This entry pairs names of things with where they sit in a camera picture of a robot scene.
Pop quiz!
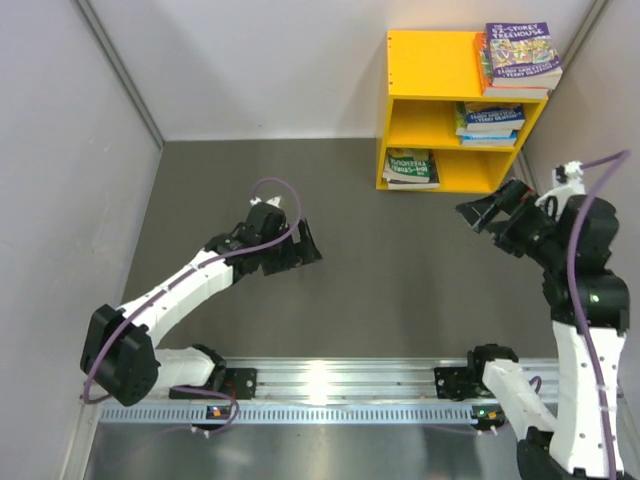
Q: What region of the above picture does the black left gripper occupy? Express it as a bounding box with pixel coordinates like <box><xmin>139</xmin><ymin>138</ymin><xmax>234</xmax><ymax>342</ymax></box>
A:
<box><xmin>259</xmin><ymin>217</ymin><xmax>320</xmax><ymax>275</ymax></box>

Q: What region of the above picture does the yellow wooden shelf cabinet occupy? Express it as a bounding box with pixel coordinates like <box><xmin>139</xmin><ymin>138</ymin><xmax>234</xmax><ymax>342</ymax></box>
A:
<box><xmin>376</xmin><ymin>30</ymin><xmax>548</xmax><ymax>194</ymax></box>

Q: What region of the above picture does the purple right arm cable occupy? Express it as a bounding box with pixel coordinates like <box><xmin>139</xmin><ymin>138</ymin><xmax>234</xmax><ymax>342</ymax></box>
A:
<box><xmin>492</xmin><ymin>149</ymin><xmax>632</xmax><ymax>480</ymax></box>

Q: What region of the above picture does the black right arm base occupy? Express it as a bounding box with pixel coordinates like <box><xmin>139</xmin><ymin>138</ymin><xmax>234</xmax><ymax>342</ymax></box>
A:
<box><xmin>434</xmin><ymin>367</ymin><xmax>493</xmax><ymax>402</ymax></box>

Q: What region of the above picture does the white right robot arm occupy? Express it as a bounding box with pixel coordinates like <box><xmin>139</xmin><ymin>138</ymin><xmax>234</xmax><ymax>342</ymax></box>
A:
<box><xmin>456</xmin><ymin>161</ymin><xmax>630</xmax><ymax>479</ymax></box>

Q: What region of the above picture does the light green 65-storey book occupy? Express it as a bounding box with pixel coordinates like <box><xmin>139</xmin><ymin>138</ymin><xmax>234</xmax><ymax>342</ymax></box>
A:
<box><xmin>454</xmin><ymin>102</ymin><xmax>467</xmax><ymax>136</ymax></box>

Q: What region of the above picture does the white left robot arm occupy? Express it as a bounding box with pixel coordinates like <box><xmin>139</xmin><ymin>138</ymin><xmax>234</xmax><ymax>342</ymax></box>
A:
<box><xmin>80</xmin><ymin>198</ymin><xmax>322</xmax><ymax>407</ymax></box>

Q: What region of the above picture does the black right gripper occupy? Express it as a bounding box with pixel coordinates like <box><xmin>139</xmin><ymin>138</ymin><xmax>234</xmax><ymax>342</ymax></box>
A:
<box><xmin>456</xmin><ymin>176</ymin><xmax>568</xmax><ymax>267</ymax></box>

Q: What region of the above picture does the aluminium mounting rail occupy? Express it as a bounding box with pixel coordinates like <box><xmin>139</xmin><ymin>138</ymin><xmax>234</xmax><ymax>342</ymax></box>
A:
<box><xmin>79</xmin><ymin>355</ymin><xmax>626</xmax><ymax>426</ymax></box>

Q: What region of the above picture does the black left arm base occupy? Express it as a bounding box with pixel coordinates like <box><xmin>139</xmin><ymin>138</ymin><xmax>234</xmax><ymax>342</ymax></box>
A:
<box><xmin>169</xmin><ymin>367</ymin><xmax>258</xmax><ymax>400</ymax></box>

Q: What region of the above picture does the blue 26-storey book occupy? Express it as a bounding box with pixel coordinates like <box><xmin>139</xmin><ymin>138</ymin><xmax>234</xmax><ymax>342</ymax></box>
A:
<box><xmin>459</xmin><ymin>130</ymin><xmax>517</xmax><ymax>147</ymax></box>

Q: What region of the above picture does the purple 52-storey book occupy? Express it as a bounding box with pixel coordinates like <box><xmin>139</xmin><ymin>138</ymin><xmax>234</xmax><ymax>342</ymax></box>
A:
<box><xmin>485</xmin><ymin>22</ymin><xmax>563</xmax><ymax>90</ymax></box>

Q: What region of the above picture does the orange 78-storey book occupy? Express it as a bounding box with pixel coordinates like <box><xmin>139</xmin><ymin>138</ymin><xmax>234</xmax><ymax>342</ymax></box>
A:
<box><xmin>474</xmin><ymin>32</ymin><xmax>549</xmax><ymax>100</ymax></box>

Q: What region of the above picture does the dark green treehouse book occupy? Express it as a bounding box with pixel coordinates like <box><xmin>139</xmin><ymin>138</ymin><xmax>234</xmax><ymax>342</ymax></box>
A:
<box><xmin>382</xmin><ymin>148</ymin><xmax>440</xmax><ymax>190</ymax></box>

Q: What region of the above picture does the blue 39-storey book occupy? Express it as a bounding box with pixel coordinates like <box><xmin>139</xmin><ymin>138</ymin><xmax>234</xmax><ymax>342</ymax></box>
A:
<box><xmin>463</xmin><ymin>102</ymin><xmax>525</xmax><ymax>135</ymax></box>

